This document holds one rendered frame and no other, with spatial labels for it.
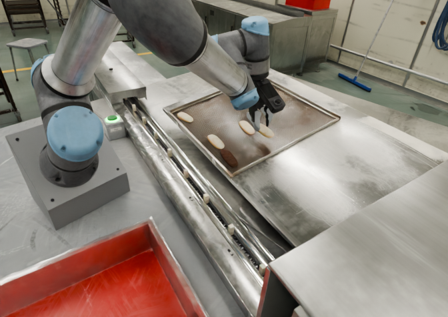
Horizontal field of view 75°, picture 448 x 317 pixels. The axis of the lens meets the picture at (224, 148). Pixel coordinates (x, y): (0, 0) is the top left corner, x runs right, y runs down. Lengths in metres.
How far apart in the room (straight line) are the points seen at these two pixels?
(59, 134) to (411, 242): 0.66
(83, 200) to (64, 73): 0.38
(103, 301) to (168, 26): 0.60
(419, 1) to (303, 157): 3.69
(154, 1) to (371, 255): 0.39
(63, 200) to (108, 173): 0.14
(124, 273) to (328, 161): 0.68
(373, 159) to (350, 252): 0.81
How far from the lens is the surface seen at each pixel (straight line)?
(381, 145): 1.11
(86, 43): 0.66
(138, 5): 0.46
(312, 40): 4.42
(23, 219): 1.05
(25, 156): 0.96
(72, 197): 0.93
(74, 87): 0.77
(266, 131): 1.01
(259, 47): 0.87
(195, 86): 1.76
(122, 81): 1.60
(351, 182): 0.95
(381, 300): 0.24
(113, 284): 0.81
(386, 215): 0.30
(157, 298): 0.77
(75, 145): 0.73
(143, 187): 1.03
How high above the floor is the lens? 1.49
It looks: 34 degrees down
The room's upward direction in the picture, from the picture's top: 3 degrees clockwise
